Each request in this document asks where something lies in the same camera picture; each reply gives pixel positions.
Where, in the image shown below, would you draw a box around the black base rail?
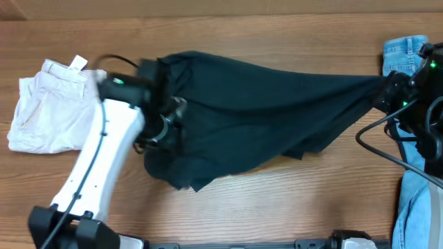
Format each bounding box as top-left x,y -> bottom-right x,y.
145,239 -> 336,249

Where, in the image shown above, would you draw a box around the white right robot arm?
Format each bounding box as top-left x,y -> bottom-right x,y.
356,36 -> 442,248

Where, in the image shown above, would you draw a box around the blue denim jeans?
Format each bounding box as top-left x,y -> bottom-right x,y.
382,35 -> 431,249

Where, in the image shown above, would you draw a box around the black t-shirt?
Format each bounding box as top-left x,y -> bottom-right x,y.
137,51 -> 384,190

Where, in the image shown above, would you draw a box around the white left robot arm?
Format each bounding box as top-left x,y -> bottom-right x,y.
28,73 -> 187,249

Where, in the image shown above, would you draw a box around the beige folded pants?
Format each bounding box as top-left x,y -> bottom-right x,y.
7,55 -> 107,154

